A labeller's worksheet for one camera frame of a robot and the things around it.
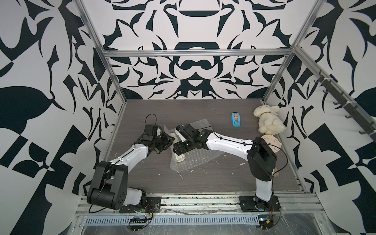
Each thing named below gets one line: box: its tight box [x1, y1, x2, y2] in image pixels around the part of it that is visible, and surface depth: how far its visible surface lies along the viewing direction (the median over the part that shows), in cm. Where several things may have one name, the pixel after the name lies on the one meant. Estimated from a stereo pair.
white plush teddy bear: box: [253, 104, 287, 136], surface depth 101 cm
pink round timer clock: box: [260, 134, 282, 153], surface depth 96 cm
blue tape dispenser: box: [231, 112, 241, 127], surface depth 107 cm
